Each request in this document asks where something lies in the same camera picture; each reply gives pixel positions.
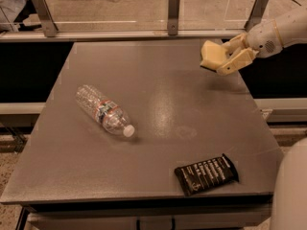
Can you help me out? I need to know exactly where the clear acrylic barrier panel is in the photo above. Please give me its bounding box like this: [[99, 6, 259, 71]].
[[0, 0, 307, 34]]

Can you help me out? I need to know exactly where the black snack packet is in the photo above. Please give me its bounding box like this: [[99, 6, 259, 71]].
[[175, 154, 239, 196]]

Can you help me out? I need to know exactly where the metal bracket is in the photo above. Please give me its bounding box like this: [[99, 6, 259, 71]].
[[244, 0, 269, 32], [167, 0, 180, 35], [32, 0, 59, 37]]

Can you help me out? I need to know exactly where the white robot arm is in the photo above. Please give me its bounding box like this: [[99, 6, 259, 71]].
[[216, 5, 307, 76]]

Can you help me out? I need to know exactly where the grey table drawer cabinet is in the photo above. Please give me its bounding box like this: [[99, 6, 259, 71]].
[[15, 194, 272, 230]]

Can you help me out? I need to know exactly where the right metal bracket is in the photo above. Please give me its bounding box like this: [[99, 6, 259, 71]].
[[244, 0, 269, 32]]

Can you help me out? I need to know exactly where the clear plastic water bottle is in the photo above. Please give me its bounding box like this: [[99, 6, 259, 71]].
[[76, 84, 135, 138]]

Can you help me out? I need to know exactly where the yellow sponge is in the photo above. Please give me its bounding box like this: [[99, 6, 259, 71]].
[[201, 40, 227, 71]]

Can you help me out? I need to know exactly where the left metal bracket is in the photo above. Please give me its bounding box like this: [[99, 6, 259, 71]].
[[32, 0, 59, 37]]

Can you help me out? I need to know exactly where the middle metal bracket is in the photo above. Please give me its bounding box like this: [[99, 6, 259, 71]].
[[167, 0, 180, 35]]

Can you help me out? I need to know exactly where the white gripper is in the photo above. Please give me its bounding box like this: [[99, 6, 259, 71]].
[[217, 20, 283, 76]]

